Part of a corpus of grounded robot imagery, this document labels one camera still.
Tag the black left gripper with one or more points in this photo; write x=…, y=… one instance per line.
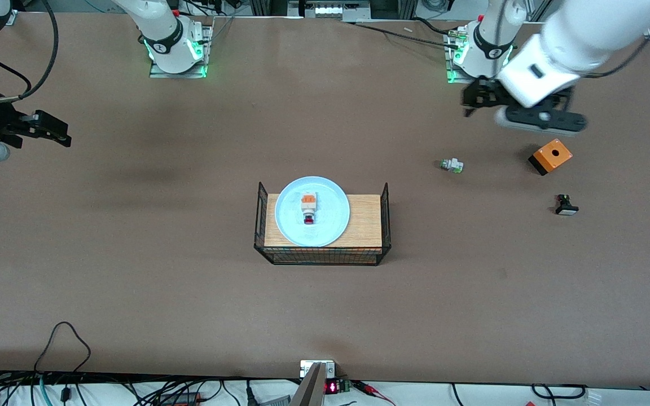
x=486, y=93

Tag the light blue round plate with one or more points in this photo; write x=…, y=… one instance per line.
x=333, y=228

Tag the red button orange white block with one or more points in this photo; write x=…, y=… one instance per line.
x=309, y=206

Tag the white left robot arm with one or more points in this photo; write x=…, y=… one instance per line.
x=584, y=34

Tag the small green white connector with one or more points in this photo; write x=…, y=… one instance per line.
x=452, y=165

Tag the metal green plug connector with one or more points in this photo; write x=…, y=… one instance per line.
x=456, y=36

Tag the short aluminium extrusion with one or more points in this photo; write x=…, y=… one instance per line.
x=12, y=18

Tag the black device white lights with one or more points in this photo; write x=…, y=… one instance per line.
x=328, y=10

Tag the red digit display module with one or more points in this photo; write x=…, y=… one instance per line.
x=332, y=387

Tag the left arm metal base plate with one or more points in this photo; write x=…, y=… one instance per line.
x=471, y=80

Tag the orange button enclosure box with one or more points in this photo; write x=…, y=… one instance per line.
x=553, y=153

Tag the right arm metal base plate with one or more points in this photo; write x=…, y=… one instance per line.
x=158, y=72

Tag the white metal bracket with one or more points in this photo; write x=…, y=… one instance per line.
x=329, y=369

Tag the silver camera pole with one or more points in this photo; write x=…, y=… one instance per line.
x=309, y=389

